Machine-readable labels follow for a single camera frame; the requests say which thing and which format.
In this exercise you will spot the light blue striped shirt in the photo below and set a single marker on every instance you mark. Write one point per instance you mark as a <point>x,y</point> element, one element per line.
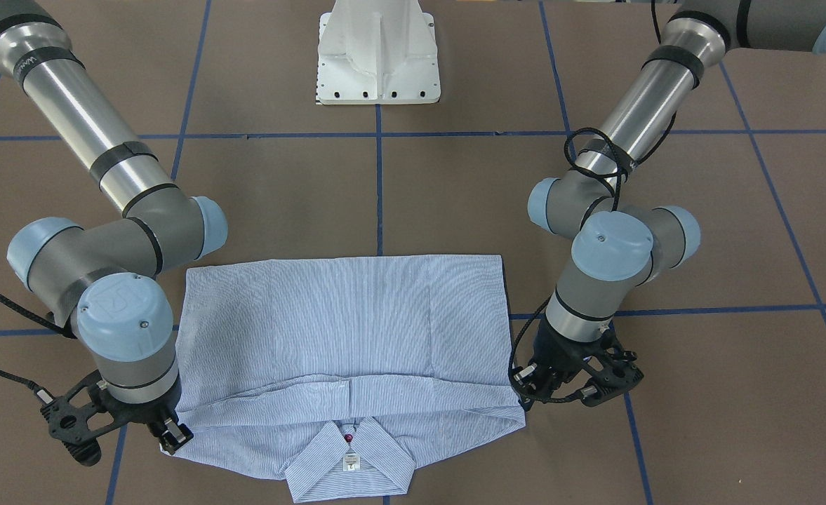
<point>344,376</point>

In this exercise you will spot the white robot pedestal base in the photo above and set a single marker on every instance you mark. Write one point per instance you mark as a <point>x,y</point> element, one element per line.
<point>377,53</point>

